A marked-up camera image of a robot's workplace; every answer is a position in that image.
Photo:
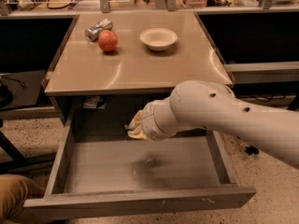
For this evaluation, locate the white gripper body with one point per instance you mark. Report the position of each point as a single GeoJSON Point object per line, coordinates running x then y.
{"type": "Point", "coordinates": [149, 124]}

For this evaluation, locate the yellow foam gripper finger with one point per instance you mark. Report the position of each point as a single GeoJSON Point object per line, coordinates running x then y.
{"type": "Point", "coordinates": [139, 136]}
{"type": "Point", "coordinates": [135, 123]}

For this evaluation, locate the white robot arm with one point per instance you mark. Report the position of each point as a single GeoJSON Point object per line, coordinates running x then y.
{"type": "Point", "coordinates": [211, 106]}

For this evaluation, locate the grey open drawer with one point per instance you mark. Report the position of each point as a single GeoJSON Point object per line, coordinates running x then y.
{"type": "Point", "coordinates": [100, 172]}

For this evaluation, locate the beige counter cabinet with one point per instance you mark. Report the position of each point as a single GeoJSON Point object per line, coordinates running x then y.
{"type": "Point", "coordinates": [84, 69]}

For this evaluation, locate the white label tag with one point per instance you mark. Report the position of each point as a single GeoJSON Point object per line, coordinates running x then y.
{"type": "Point", "coordinates": [91, 102]}

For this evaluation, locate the white bowl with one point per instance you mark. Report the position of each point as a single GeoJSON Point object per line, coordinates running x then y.
{"type": "Point", "coordinates": [158, 39]}

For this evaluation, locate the red apple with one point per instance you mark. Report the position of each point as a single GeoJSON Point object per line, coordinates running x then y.
{"type": "Point", "coordinates": [107, 41]}

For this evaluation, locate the black table leg stand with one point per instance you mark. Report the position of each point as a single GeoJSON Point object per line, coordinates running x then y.
{"type": "Point", "coordinates": [251, 150]}

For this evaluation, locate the silver soda can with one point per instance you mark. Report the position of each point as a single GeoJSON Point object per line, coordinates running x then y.
{"type": "Point", "coordinates": [93, 32]}

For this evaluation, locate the person's tan trouser leg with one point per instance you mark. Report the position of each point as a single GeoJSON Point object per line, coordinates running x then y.
{"type": "Point", "coordinates": [14, 191]}

